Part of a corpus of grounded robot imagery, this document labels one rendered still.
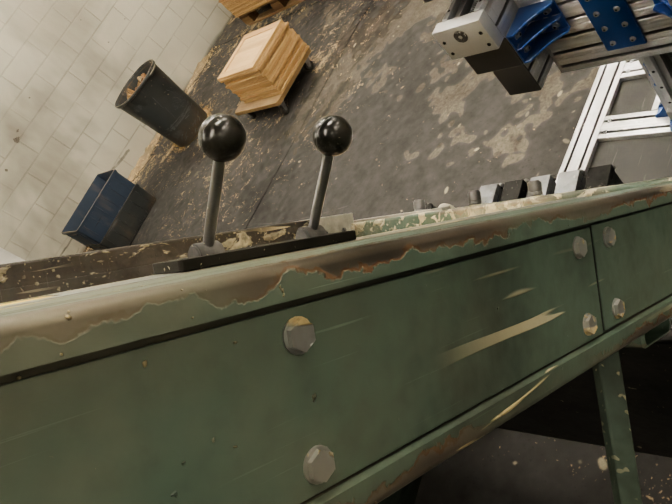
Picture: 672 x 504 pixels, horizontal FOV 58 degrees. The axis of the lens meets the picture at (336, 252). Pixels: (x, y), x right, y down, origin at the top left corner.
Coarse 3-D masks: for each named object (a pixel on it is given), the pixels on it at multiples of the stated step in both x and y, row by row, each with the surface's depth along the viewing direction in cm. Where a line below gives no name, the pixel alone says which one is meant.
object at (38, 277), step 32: (288, 224) 123; (320, 224) 129; (352, 224) 135; (64, 256) 93; (96, 256) 96; (128, 256) 100; (160, 256) 103; (0, 288) 86; (32, 288) 89; (64, 288) 92
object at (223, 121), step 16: (208, 128) 46; (224, 128) 46; (240, 128) 47; (208, 144) 46; (224, 144) 46; (240, 144) 47; (224, 160) 47; (208, 208) 50; (208, 224) 50; (208, 240) 51; (192, 256) 51
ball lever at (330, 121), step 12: (324, 120) 55; (336, 120) 54; (312, 132) 55; (324, 132) 54; (336, 132) 54; (348, 132) 55; (324, 144) 54; (336, 144) 54; (348, 144) 55; (324, 156) 56; (324, 168) 57; (324, 180) 57; (324, 192) 58; (312, 216) 59; (300, 228) 59; (312, 228) 59
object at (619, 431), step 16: (608, 368) 67; (608, 384) 67; (608, 400) 67; (624, 400) 67; (608, 416) 68; (624, 416) 68; (608, 432) 68; (624, 432) 68; (608, 448) 69; (624, 448) 68; (608, 464) 70; (624, 464) 68; (624, 480) 68; (624, 496) 68; (640, 496) 68
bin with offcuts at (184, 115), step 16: (144, 64) 523; (128, 80) 529; (144, 80) 489; (160, 80) 501; (128, 96) 511; (144, 96) 494; (160, 96) 501; (176, 96) 512; (128, 112) 507; (144, 112) 503; (160, 112) 506; (176, 112) 512; (192, 112) 522; (160, 128) 518; (176, 128) 519; (192, 128) 524; (176, 144) 540
